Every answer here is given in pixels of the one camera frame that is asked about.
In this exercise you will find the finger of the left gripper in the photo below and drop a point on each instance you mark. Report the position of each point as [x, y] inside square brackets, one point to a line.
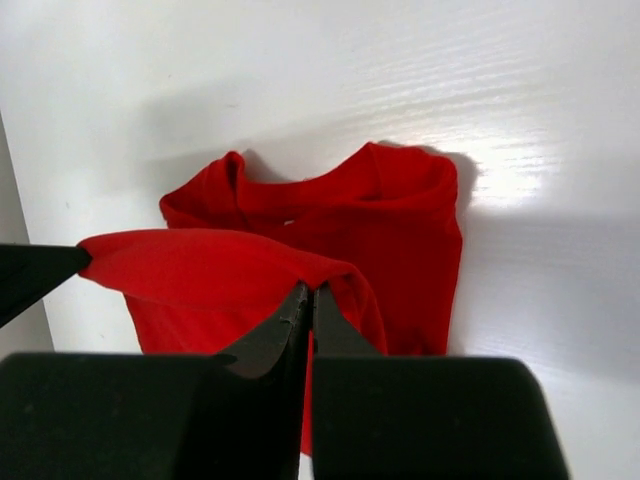
[30, 272]

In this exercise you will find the red t-shirt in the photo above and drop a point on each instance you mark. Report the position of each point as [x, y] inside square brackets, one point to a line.
[380, 230]

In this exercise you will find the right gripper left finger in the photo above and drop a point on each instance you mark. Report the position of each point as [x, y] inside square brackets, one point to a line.
[233, 415]

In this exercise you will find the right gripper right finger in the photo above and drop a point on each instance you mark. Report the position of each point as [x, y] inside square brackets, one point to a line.
[410, 417]

